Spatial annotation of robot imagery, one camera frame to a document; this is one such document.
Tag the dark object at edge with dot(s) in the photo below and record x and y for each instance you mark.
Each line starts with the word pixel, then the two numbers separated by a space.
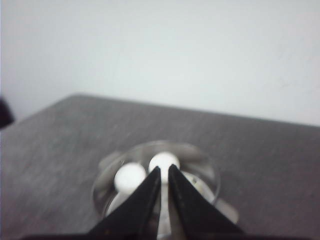
pixel 6 116

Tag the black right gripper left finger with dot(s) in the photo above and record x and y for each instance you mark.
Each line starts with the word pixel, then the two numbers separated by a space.
pixel 137 218

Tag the stainless steel steamer pot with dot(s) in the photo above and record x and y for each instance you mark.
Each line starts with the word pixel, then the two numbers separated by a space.
pixel 161 190

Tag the panda bun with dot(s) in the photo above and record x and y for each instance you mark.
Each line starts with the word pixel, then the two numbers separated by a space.
pixel 129 177
pixel 163 160

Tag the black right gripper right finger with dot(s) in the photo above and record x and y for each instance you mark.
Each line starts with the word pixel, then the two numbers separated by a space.
pixel 199 219

